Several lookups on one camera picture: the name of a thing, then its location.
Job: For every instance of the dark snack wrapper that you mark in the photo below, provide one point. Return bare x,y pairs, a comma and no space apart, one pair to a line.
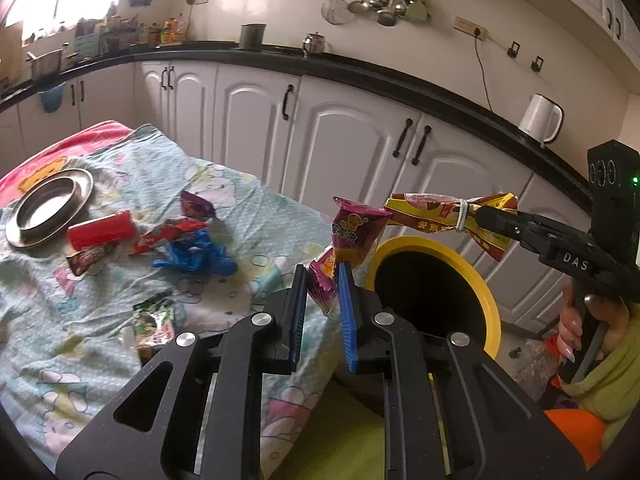
90,259

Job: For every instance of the purple snack wrapper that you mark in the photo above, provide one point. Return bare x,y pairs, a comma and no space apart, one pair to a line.
197,205

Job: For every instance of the beige power outlet strip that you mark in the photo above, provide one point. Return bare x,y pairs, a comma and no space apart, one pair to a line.
470,27

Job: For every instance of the red snack wrapper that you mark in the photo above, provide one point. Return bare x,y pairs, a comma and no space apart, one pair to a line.
165,237

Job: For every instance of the person's right forearm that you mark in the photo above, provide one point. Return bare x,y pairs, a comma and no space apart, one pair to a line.
610,385

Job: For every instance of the white electric kettle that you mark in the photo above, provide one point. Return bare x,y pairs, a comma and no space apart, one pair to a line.
537,120

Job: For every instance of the pink snack packet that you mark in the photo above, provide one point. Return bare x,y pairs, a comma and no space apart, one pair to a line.
350,230

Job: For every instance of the light blue cartoon printed blanket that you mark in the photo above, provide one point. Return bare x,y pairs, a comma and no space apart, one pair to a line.
100,300

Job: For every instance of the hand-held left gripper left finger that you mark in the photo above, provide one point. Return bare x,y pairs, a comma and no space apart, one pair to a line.
298,320

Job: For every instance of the orange object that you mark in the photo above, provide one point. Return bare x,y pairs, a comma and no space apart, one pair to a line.
575,435

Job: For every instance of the white upper kitchen cabinets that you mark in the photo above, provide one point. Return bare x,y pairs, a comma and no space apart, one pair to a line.
590,0

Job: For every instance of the red snack box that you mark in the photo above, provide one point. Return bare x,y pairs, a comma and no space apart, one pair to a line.
100,230

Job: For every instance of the yellow-rimmed trash bin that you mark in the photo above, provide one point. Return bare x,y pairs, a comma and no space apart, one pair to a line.
480,290

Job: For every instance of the steel cooking pot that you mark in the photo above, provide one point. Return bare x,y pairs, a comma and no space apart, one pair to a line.
46,64

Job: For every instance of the clear plastic bag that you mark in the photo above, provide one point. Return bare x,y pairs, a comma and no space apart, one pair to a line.
532,370

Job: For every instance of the black wall hook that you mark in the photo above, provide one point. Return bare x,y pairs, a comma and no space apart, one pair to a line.
512,49
537,63

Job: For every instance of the metal teapot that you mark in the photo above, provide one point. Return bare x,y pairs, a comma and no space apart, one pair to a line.
315,45

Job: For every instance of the blue hanging holder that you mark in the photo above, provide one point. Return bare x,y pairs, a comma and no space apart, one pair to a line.
51,99

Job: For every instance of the person's right hand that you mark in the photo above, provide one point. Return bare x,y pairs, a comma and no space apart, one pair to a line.
567,330

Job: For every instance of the round metal plate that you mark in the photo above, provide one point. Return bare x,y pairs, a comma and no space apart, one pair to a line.
45,205

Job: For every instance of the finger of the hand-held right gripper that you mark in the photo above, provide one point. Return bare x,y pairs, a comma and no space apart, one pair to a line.
515,222
525,245

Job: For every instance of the red blanket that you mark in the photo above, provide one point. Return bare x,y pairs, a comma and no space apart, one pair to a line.
50,145

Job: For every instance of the dark metal cup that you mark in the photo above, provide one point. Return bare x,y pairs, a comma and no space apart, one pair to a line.
252,36

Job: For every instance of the person's green clothed leg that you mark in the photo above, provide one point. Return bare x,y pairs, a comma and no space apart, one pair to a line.
330,440

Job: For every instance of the yellow snack packet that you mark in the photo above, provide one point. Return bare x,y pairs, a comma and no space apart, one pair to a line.
425,215

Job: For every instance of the green snack packet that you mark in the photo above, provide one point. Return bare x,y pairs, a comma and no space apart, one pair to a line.
155,330

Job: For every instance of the blue plastic glove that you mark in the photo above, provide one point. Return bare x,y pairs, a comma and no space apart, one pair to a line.
195,257

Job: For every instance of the black kitchen countertop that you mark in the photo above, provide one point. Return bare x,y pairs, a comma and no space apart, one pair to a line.
350,67

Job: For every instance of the group of condiment bottles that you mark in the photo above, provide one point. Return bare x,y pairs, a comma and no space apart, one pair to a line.
167,32

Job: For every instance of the dish rack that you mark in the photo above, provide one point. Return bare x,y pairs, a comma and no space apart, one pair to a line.
105,35

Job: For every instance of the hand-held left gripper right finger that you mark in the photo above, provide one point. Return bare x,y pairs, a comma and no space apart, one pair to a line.
347,325

